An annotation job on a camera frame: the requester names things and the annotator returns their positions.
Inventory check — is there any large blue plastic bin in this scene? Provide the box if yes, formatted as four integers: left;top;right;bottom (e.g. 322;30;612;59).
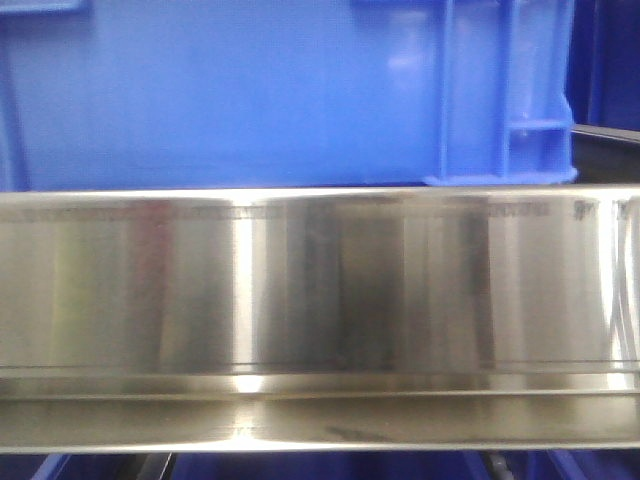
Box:
1;1;576;192

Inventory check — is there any blue bin on lower shelf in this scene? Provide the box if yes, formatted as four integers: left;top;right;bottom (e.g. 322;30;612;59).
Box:
1;449;639;479

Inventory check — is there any dark blue bin behind right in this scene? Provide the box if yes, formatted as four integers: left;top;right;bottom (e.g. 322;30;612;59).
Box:
566;0;639;131

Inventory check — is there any stainless steel shelf front rail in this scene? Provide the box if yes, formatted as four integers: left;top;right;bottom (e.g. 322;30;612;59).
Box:
1;185;639;453

